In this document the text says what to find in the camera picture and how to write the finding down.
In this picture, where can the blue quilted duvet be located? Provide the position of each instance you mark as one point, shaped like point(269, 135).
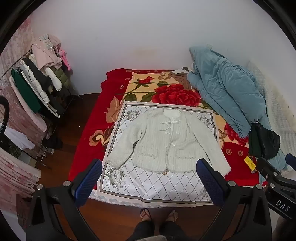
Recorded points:
point(224, 88)

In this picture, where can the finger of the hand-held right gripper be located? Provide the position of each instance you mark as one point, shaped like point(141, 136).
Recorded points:
point(291, 159)
point(267, 168)

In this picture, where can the white floral lattice cloth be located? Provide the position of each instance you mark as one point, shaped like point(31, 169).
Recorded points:
point(159, 185)

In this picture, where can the white fuzzy cardigan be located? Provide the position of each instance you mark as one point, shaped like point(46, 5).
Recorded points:
point(161, 136)

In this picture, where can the pink hanger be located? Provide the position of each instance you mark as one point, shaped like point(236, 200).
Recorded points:
point(64, 59)

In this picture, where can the pink patterned curtain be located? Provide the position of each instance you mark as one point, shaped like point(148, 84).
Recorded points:
point(13, 53)

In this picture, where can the black garment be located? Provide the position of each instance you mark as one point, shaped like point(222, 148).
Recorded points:
point(38, 71)

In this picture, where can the yellow tag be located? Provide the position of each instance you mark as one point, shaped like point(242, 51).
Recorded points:
point(249, 163)

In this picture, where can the white quilted cover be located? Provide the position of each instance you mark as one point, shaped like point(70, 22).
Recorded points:
point(272, 97)

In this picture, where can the pink patterned fabric stack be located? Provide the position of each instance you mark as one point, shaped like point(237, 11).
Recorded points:
point(16, 173)

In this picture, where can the person's feet in sandals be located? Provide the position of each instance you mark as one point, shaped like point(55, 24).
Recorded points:
point(171, 221)

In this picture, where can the white lace bed sheet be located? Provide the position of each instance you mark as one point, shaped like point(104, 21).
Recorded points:
point(101, 198)

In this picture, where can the black bag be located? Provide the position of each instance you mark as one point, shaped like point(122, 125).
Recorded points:
point(268, 141)

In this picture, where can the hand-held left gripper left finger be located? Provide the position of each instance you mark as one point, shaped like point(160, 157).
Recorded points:
point(91, 179)

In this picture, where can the person's beige top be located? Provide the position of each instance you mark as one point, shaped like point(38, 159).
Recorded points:
point(151, 238)

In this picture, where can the person's left leg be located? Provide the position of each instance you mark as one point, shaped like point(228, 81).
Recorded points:
point(144, 222)

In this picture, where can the black shoes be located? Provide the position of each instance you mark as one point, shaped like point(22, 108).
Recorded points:
point(53, 142)

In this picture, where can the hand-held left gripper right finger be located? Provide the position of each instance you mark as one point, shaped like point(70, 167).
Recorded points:
point(209, 182)

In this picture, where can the olive puffer vest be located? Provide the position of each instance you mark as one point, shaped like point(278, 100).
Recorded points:
point(61, 75)

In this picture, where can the metal clothes rack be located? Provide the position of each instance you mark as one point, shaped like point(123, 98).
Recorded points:
point(46, 129)

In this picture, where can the pink fluffy towel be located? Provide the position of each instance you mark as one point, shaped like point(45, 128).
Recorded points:
point(30, 113)

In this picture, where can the pink jacket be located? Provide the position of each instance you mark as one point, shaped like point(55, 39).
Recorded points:
point(45, 55)

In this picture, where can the dark green bag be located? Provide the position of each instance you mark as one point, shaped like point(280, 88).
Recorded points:
point(254, 143)

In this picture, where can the white puffer jacket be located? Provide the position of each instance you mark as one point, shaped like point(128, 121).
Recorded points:
point(37, 85)

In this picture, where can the white crumpled cloth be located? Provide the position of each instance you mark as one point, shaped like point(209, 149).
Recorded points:
point(17, 138)

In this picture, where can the green garment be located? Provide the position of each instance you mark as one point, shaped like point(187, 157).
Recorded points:
point(24, 92)

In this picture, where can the red rose-print blanket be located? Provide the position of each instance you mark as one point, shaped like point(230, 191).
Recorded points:
point(97, 129)

